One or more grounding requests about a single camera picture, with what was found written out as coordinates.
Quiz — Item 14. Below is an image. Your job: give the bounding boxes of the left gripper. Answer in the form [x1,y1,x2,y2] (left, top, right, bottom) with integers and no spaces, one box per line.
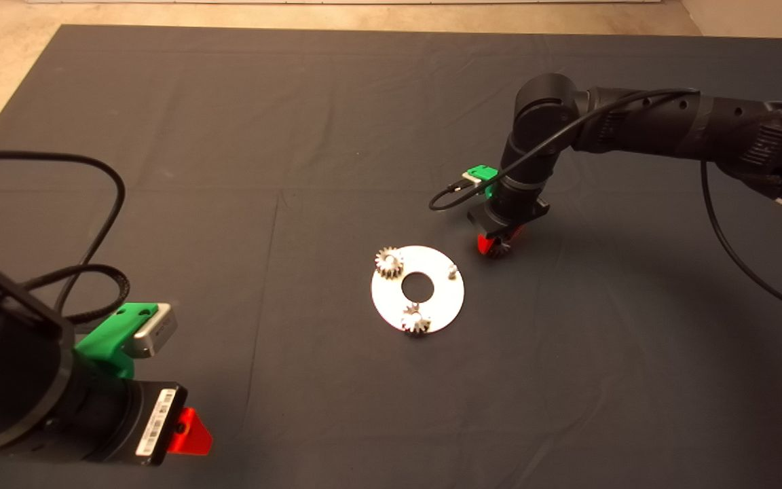
[109,380,214,467]

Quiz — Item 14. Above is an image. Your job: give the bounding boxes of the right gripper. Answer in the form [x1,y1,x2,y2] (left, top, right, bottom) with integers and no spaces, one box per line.
[467,197,551,253]

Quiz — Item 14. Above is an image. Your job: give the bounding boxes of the round metal carrier plate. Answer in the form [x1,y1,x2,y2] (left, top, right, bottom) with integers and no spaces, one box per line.
[370,245,465,334]

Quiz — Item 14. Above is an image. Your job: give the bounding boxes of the dark grey table cloth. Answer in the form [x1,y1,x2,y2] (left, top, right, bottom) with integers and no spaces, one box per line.
[0,26,782,489]

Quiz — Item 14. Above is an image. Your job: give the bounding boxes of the right green camera mount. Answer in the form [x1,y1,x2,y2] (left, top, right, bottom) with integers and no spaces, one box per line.
[467,166,500,199]

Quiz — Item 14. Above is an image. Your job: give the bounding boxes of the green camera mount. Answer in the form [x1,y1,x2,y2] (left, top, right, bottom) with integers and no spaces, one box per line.
[74,302,160,380]
[467,166,500,199]

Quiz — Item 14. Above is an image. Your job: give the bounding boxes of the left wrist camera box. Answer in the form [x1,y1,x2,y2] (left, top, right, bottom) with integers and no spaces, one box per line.
[130,303,178,359]

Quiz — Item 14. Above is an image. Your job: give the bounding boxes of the left green camera mount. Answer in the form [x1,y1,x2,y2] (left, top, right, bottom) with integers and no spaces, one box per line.
[74,302,160,380]

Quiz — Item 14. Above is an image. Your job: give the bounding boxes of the black braided cable loop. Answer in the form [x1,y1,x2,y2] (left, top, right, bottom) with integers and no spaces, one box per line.
[21,264,131,325]

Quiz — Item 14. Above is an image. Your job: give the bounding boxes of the thin left arm cable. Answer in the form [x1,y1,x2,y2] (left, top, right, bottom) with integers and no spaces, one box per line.
[0,151,126,313]

